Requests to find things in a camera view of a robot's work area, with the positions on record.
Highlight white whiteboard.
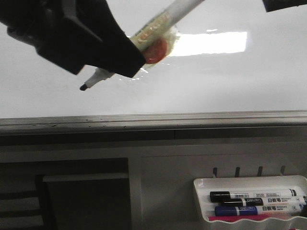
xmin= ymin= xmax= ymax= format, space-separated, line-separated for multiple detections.
xmin=0 ymin=0 xmax=307 ymax=118

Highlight black capped marker top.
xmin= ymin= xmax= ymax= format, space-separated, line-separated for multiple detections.
xmin=210 ymin=188 xmax=298 ymax=202

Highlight white plastic marker tray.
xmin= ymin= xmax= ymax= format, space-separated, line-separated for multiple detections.
xmin=194 ymin=175 xmax=307 ymax=230

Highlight pink marker in tray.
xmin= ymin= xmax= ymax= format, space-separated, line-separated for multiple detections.
xmin=208 ymin=214 xmax=288 ymax=222

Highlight dark metal hook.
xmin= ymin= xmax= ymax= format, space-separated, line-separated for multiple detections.
xmin=257 ymin=166 xmax=263 ymax=177
xmin=280 ymin=165 xmax=285 ymax=176
xmin=212 ymin=167 xmax=218 ymax=178
xmin=235 ymin=167 xmax=240 ymax=177

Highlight blue capped marker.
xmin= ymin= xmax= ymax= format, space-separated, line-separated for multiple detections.
xmin=214 ymin=204 xmax=306 ymax=216

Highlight black capped marker middle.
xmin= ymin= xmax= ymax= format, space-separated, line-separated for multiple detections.
xmin=221 ymin=196 xmax=307 ymax=207

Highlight black whiteboard marker with tape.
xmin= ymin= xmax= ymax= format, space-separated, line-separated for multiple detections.
xmin=76 ymin=0 xmax=201 ymax=91

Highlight black capped marker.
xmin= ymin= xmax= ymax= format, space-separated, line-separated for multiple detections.
xmin=221 ymin=196 xmax=307 ymax=207
xmin=210 ymin=188 xmax=298 ymax=202

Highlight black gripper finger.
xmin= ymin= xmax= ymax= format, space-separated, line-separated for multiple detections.
xmin=0 ymin=0 xmax=146 ymax=77
xmin=262 ymin=0 xmax=307 ymax=12

